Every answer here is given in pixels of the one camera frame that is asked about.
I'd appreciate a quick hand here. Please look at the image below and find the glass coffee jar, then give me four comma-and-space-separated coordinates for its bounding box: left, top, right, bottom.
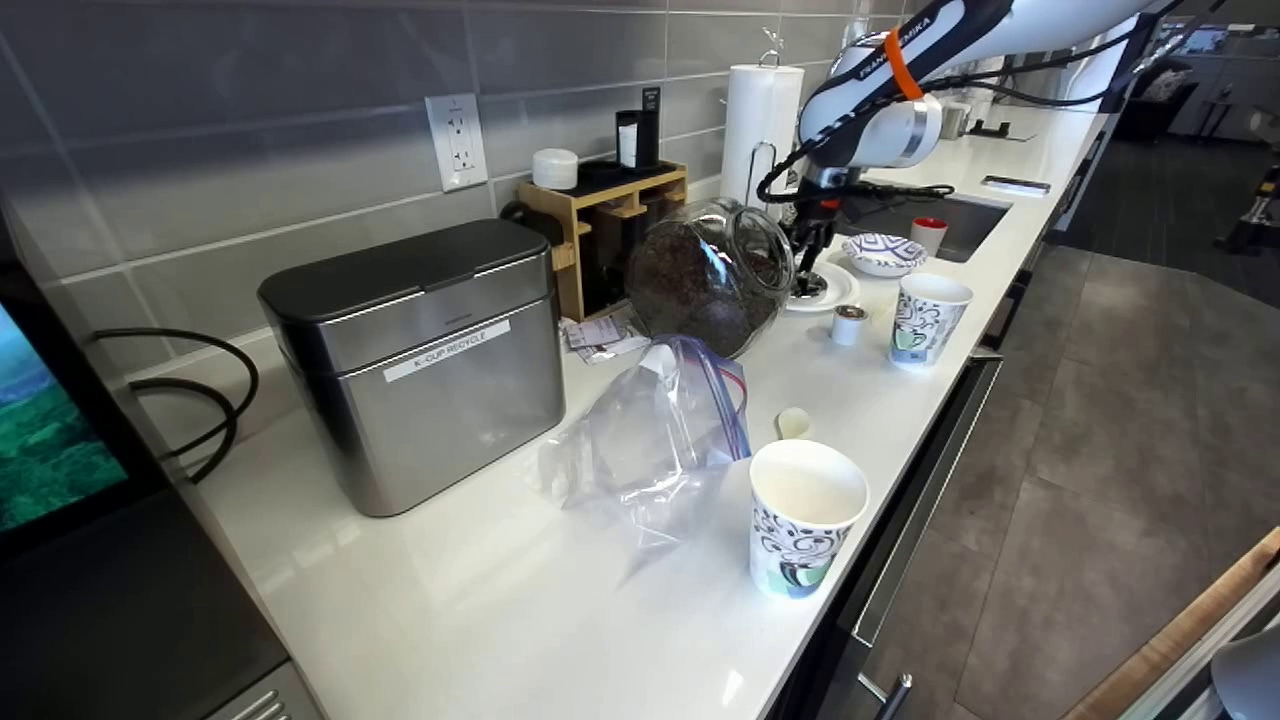
619, 197, 799, 361

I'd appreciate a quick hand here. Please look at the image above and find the white paper towel roll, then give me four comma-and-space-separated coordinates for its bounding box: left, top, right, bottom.
721, 62, 808, 212

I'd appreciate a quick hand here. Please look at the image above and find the white bowl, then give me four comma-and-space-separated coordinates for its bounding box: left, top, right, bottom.
841, 228, 927, 286

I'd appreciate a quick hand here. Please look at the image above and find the small white pod cup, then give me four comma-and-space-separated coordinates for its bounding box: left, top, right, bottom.
829, 300, 873, 351

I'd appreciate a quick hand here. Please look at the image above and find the stainless steel lidded bin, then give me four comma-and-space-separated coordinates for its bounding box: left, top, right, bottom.
258, 215, 568, 522

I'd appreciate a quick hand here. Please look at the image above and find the patterned paper cup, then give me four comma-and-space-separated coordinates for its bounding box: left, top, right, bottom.
887, 271, 978, 377
744, 436, 873, 602

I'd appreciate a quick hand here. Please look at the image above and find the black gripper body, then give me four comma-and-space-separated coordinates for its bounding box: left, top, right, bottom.
796, 163, 876, 240

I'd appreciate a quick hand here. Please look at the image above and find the wooden board edge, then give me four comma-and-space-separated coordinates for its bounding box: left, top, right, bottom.
1063, 523, 1280, 720

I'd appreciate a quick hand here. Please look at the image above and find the grey round object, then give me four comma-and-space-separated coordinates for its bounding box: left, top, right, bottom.
1206, 624, 1280, 720

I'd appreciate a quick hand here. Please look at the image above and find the black power cable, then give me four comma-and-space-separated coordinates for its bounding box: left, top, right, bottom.
85, 326, 265, 487

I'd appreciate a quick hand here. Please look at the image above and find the wooden countertop organizer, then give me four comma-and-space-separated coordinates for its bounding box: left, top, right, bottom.
513, 155, 695, 326

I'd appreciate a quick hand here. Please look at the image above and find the small red-topped white cup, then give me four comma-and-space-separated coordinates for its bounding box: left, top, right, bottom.
910, 212, 954, 262

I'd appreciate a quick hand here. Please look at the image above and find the white plate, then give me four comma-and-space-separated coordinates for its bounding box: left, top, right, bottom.
780, 257, 865, 322

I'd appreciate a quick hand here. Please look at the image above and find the clear zip bag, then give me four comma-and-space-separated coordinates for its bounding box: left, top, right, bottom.
535, 332, 756, 566

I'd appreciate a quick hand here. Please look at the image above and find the metal cabinet handle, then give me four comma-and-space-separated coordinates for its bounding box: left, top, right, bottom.
853, 667, 919, 720

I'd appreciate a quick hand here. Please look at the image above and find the white printed packet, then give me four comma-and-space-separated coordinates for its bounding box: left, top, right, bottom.
558, 307, 636, 361

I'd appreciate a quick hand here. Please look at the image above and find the black canister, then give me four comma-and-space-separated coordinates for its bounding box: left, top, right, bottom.
611, 109, 645, 174

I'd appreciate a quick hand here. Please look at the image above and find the dark lower cabinet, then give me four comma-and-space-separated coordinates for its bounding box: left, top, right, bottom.
774, 265, 1024, 720

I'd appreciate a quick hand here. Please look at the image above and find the black monitor screen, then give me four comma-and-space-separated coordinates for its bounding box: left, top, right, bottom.
0, 212, 323, 720

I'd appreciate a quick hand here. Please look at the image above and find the white wall outlet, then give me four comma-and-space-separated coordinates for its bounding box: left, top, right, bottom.
422, 87, 491, 197

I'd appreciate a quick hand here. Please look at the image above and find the orange strap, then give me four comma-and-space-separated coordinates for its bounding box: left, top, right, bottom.
876, 29, 927, 105

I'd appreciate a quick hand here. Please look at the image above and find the small white container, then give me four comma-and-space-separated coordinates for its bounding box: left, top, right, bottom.
529, 146, 583, 194

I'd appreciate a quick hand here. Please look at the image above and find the dark sink basin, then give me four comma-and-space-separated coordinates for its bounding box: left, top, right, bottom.
824, 182, 1014, 265

